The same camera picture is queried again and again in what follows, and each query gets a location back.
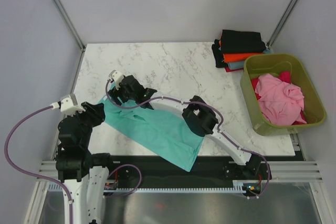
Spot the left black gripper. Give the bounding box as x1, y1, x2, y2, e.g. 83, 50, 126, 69
68, 101, 106, 147

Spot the teal t shirt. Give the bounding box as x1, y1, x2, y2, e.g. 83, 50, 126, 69
90, 96, 203, 172

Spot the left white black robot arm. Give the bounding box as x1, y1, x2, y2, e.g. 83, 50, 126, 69
56, 102, 115, 223

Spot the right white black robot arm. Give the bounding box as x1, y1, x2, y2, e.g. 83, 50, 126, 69
106, 70, 263, 179

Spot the black folded t shirt bottom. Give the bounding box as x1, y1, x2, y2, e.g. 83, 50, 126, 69
212, 39, 226, 68

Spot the black folded t shirt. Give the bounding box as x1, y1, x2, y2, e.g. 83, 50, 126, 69
220, 29, 266, 54
212, 39, 226, 68

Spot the red folded t shirt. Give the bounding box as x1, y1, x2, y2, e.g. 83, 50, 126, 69
224, 67, 243, 72

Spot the orange folded t shirt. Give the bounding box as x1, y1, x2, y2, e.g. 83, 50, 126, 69
223, 52, 263, 63

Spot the grey blue folded t shirt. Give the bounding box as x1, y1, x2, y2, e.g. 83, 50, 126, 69
227, 49, 272, 69

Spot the black folded t shirt top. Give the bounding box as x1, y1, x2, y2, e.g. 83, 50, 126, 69
220, 29, 266, 54

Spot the olive green plastic bin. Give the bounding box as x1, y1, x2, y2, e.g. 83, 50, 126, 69
240, 54, 327, 136

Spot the pink t shirt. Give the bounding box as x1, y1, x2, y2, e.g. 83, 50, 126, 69
254, 73, 306, 125

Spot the red t shirt in bin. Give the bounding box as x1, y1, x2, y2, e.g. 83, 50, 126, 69
250, 70, 308, 125

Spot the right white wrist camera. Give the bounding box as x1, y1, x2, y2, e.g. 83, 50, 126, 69
108, 70, 124, 84

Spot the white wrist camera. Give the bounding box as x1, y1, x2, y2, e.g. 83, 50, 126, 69
108, 70, 124, 84
50, 93, 86, 116

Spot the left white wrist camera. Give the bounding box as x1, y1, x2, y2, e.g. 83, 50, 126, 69
50, 93, 86, 116

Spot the left aluminium frame post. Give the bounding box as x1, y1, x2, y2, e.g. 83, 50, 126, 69
52, 0, 86, 52

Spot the aluminium frame post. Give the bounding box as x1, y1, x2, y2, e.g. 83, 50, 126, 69
52, 0, 86, 52
266, 0, 299, 49

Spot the white slotted cable duct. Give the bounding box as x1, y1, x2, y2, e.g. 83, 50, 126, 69
47, 182, 262, 194

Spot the aluminium front rail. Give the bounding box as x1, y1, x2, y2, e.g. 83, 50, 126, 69
36, 159, 323, 183

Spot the right aluminium frame post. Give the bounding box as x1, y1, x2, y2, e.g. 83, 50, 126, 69
266, 0, 299, 49

